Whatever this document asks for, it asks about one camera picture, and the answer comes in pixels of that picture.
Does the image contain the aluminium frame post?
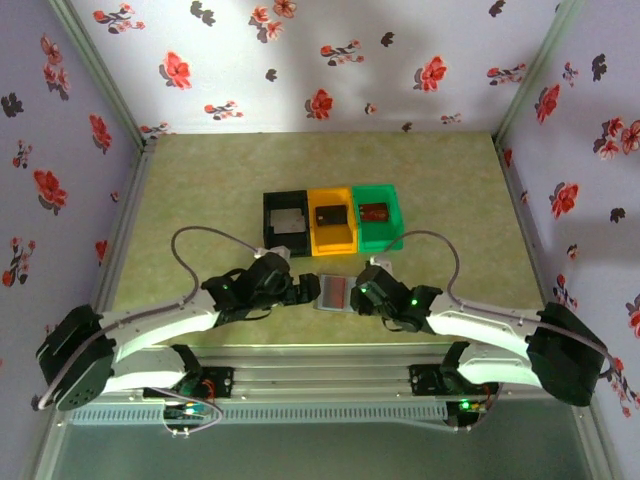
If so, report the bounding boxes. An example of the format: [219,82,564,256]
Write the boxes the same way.
[47,0,157,151]
[492,0,586,144]

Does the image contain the black plastic bin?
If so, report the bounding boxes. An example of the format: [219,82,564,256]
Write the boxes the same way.
[263,189,312,259]

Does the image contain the dark red card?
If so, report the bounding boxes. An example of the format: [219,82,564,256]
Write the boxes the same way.
[359,202,391,223]

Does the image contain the grey camera cable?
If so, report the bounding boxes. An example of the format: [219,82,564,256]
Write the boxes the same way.
[384,229,619,382]
[37,226,261,412]

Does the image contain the circuit board with green light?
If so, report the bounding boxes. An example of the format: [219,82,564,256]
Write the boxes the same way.
[446,397,490,416]
[163,401,214,421]

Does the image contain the grey leather card holder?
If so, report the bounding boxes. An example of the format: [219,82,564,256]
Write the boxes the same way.
[312,273,362,314]

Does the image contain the green plastic bin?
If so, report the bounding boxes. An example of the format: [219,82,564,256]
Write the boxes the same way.
[352,184,407,254]

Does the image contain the black VIP card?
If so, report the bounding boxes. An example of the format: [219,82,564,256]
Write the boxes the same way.
[315,204,350,229]

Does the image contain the aluminium side rail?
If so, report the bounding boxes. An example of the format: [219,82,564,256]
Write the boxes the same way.
[79,137,159,361]
[494,137,571,346]

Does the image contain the red chip card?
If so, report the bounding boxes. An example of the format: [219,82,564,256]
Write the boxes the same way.
[324,277,349,309]

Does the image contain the grey left camera cable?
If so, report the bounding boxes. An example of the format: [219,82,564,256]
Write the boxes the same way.
[37,226,261,412]

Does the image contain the grey looped cable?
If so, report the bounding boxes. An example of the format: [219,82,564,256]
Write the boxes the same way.
[160,394,227,440]

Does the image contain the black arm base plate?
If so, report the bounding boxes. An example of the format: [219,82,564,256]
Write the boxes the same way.
[408,363,501,399]
[143,366,236,401]

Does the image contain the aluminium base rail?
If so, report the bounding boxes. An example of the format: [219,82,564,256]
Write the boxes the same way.
[49,343,596,402]

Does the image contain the grey right camera cable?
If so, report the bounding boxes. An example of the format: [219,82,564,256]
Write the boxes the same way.
[384,229,619,382]

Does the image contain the silver card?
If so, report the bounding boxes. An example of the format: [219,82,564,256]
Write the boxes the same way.
[269,208,306,234]

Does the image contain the slotted grey cable duct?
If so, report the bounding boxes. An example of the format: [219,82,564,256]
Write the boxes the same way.
[67,402,449,426]

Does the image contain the yellow plastic bin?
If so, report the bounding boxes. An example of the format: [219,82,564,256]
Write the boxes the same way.
[307,186,359,257]

